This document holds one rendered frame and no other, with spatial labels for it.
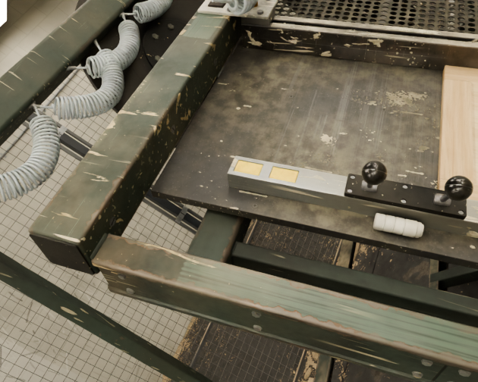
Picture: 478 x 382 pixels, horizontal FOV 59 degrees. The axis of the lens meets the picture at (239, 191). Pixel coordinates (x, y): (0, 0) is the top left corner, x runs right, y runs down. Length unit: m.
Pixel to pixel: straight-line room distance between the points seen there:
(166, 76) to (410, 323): 0.68
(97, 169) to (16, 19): 5.59
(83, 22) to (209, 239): 0.91
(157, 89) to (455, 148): 0.62
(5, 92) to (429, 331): 1.10
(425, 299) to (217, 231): 0.38
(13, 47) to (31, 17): 0.51
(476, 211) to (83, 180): 0.67
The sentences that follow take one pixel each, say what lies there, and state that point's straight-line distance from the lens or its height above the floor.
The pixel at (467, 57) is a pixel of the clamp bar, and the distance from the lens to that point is 1.17.
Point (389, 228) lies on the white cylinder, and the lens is 0.77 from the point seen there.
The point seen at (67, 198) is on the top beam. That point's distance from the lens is 0.77.
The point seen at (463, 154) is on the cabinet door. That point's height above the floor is 1.31.
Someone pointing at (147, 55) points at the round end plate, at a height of 1.96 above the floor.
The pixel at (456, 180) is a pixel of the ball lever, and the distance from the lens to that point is 0.68.
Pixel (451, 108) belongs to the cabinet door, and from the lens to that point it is 1.04.
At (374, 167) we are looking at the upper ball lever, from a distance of 0.67.
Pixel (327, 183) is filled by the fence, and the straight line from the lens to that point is 0.79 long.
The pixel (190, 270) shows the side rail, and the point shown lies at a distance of 0.68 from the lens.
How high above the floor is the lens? 1.83
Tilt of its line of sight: 15 degrees down
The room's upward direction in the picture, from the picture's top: 55 degrees counter-clockwise
